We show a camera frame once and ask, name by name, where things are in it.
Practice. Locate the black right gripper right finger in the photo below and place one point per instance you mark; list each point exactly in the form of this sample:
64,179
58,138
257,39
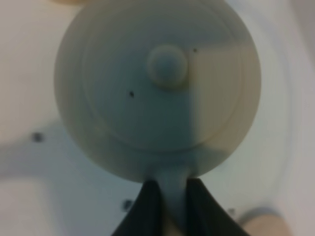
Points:
205,217

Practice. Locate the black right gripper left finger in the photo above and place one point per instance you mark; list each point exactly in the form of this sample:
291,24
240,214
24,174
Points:
145,216

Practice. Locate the beige ceramic teapot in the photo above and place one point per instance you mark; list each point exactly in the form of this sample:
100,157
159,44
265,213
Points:
161,90

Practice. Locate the beige near cup saucer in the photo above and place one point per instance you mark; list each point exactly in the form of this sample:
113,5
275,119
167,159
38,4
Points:
264,221

